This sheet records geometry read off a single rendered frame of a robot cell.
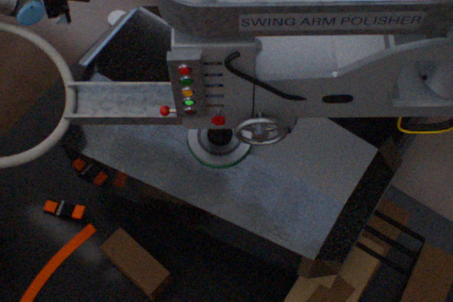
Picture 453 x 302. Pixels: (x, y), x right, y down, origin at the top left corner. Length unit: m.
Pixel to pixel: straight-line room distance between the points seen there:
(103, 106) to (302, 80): 0.65
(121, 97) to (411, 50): 0.89
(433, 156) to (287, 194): 1.18
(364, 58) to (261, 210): 0.79
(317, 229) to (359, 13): 0.94
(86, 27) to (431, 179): 1.90
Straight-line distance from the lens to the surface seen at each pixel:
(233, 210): 2.26
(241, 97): 1.71
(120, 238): 2.81
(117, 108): 1.99
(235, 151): 2.11
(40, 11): 2.10
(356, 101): 1.79
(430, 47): 1.61
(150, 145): 2.33
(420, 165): 3.16
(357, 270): 2.69
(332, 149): 2.20
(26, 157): 1.90
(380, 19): 1.47
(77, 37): 3.51
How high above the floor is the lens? 2.76
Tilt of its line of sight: 62 degrees down
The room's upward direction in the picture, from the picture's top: 2 degrees counter-clockwise
